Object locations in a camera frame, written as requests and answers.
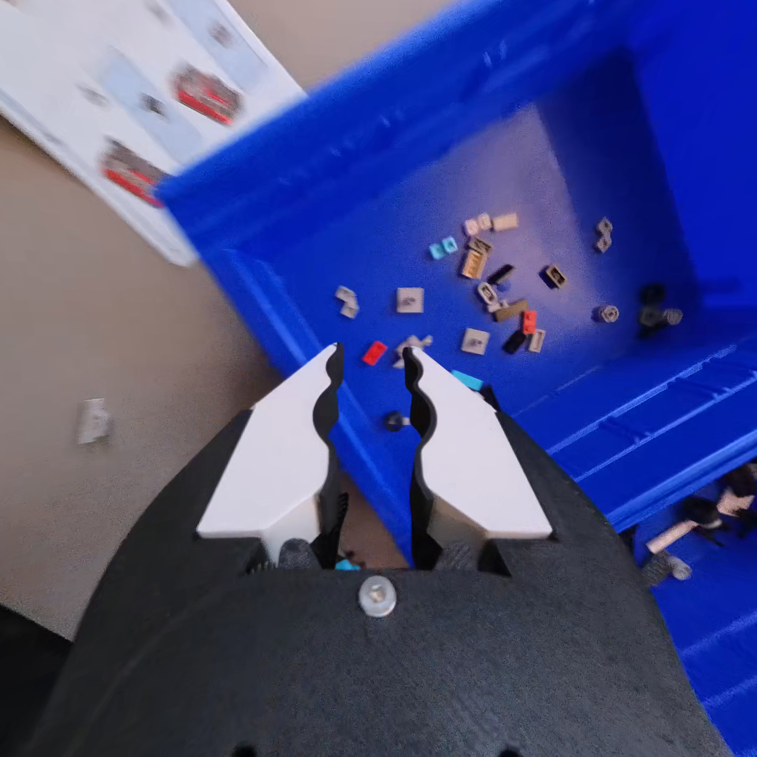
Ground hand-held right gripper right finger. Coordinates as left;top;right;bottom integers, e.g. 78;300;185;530
402;346;555;570

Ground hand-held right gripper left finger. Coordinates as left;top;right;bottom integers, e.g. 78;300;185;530
196;342;346;564

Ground small toy bricks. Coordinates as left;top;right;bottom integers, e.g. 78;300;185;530
334;212;684;434

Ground large blue plastic bin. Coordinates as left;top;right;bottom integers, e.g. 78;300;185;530
155;0;757;569

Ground small grey toy brick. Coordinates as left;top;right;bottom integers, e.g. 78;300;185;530
77;397;114;446

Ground beige toy rod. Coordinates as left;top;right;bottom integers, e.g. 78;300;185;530
645;518;705;554

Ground black toy parts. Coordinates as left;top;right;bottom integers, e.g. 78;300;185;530
680;461;757;536

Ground ribbed blue parts bin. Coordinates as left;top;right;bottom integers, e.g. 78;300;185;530
515;331;757;757

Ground toy brick instruction booklet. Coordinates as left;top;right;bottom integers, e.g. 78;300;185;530
0;0;308;267

